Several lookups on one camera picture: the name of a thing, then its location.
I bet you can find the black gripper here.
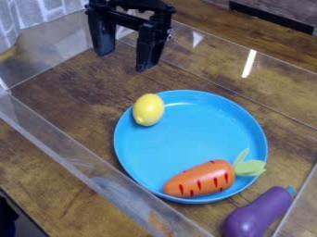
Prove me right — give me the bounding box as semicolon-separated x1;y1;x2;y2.
85;0;175;72

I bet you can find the orange toy carrot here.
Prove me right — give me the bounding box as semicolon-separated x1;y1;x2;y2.
161;149;266;198

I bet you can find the yellow toy lemon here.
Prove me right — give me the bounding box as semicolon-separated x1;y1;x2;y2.
132;94;164;126

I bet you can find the blue round plate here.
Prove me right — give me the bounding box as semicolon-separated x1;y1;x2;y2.
113;90;267;205

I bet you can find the purple toy eggplant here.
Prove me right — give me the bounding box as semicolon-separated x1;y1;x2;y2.
223;186;294;237

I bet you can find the clear acrylic enclosure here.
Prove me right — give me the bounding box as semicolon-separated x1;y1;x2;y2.
0;0;317;237

